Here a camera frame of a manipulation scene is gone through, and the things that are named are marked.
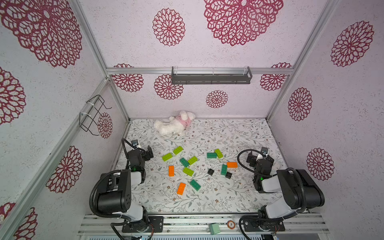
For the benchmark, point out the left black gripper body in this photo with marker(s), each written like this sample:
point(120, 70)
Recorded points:
point(145, 156)

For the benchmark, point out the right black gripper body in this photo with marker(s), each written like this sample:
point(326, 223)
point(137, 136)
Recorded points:
point(252, 159)

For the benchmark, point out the lime lego brick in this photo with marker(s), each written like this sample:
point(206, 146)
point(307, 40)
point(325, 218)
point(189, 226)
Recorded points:
point(178, 150)
point(167, 157)
point(219, 154)
point(193, 160)
point(188, 172)

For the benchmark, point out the dark green lego brick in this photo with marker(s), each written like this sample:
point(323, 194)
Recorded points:
point(224, 170)
point(184, 162)
point(212, 155)
point(195, 185)

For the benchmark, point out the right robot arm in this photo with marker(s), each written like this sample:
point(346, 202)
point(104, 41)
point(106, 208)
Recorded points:
point(299, 191)

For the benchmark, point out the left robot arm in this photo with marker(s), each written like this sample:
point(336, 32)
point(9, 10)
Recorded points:
point(111, 197)

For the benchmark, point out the orange lego brick right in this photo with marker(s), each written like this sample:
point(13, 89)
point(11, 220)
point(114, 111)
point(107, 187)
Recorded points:
point(232, 165)

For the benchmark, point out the orange lego brick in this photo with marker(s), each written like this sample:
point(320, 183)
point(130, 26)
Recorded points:
point(232, 165)
point(171, 171)
point(181, 189)

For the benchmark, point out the black lego block right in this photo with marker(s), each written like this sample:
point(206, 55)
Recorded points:
point(228, 175)

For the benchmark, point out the black lego block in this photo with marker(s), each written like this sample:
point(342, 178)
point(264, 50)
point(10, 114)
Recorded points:
point(228, 175)
point(211, 172)

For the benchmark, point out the orange lego brick left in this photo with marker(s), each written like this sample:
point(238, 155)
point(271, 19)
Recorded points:
point(171, 171)

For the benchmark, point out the black lego block left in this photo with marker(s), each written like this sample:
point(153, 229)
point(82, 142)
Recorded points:
point(211, 172)

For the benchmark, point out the orange lego brick bottom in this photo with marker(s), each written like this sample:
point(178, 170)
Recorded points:
point(181, 189)

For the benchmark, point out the dark green lego brick bottom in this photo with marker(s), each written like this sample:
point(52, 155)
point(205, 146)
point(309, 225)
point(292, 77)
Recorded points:
point(195, 185)

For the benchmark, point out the white plush toy pink shirt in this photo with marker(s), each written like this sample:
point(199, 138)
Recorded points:
point(175, 125)

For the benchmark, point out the round orange sticker disc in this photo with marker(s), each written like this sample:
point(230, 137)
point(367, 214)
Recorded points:
point(231, 225)

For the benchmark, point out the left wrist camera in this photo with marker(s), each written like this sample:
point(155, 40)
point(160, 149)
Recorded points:
point(136, 143)

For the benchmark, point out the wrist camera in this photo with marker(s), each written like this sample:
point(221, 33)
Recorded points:
point(264, 150)
point(136, 143)

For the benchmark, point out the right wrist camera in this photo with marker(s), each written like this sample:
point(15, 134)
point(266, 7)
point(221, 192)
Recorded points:
point(264, 150)

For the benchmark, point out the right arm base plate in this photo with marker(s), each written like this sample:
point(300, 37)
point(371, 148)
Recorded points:
point(254, 224)

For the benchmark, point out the black wire wall basket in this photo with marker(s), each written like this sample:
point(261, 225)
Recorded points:
point(87, 119)

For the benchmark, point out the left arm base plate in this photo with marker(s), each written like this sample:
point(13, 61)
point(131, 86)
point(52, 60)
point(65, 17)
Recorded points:
point(156, 223)

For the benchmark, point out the green box on rail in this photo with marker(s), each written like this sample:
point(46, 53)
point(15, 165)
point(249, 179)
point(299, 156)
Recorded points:
point(214, 229)

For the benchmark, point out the dark wall shelf rack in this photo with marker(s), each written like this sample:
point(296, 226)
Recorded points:
point(212, 79)

